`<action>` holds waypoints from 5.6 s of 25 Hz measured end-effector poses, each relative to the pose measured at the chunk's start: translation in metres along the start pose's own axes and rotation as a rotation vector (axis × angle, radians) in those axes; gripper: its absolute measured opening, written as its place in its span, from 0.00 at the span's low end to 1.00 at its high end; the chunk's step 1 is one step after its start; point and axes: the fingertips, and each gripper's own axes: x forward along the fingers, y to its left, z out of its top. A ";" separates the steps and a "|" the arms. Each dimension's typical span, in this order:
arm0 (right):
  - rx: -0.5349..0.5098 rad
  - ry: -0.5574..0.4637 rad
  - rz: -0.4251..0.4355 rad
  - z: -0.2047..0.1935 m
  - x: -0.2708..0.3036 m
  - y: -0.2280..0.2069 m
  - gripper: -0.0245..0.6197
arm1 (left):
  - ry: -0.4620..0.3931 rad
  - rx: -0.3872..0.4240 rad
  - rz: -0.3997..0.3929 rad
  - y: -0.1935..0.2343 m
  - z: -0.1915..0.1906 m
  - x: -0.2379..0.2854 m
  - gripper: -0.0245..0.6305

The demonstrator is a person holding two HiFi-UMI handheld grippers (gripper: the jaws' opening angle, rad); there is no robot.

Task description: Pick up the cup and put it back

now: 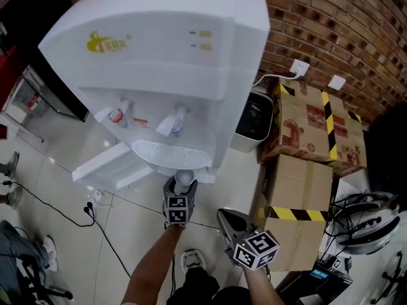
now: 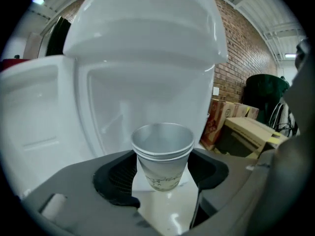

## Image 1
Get white drip tray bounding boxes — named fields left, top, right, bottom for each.
left=132, top=140, right=213, bottom=172

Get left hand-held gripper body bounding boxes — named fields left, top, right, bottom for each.
left=162, top=191, right=197, bottom=227

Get white helmet device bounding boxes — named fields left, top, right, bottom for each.
left=330, top=191, right=402, bottom=256

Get white power cable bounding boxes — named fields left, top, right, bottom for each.
left=252, top=71, right=301, bottom=90

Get person's left forearm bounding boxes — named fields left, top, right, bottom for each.
left=120, top=223, right=186, bottom=305

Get white power strip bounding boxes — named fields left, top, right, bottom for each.
left=86, top=187, right=107, bottom=208

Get clear barrel with red label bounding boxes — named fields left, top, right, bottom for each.
left=25, top=92, right=44, bottom=111

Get white water dispenser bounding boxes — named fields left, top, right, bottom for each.
left=38, top=0, right=271, bottom=191

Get blue-capped dispenser tap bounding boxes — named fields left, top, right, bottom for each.
left=155, top=106, right=191, bottom=138

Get black device blue screen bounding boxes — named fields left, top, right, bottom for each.
left=275, top=255, right=354, bottom=305

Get red-capped dispenser tap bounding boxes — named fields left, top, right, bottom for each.
left=94, top=98, right=135, bottom=130

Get person's right forearm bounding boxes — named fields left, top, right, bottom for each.
left=243, top=265, right=287, bottom=305

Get black glass-door fridge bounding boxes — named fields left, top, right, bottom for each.
left=0, top=0, right=90, bottom=123

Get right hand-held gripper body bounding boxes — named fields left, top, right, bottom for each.
left=224, top=229, right=281, bottom=271

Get plain cardboard box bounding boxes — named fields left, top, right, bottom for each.
left=254, top=153, right=334, bottom=273

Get person's white shoe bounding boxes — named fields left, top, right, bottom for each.
left=181, top=248, right=207, bottom=275

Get long black cable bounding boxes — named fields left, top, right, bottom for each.
left=0, top=179, right=132, bottom=279

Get white wall socket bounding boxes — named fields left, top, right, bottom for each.
left=288, top=58, right=311, bottom=79
left=327, top=74, right=347, bottom=91

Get printed cardboard box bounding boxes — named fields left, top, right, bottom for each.
left=260, top=80, right=368, bottom=175

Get white trash bin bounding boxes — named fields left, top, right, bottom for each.
left=230, top=89, right=274, bottom=154

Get silver-grey cup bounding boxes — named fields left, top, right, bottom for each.
left=174, top=169, right=195, bottom=194

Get black office chair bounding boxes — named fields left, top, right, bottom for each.
left=12, top=255, right=74, bottom=305
left=371, top=251, right=407, bottom=305

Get person's black trousers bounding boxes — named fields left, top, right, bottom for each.
left=167, top=267, right=287, bottom=305

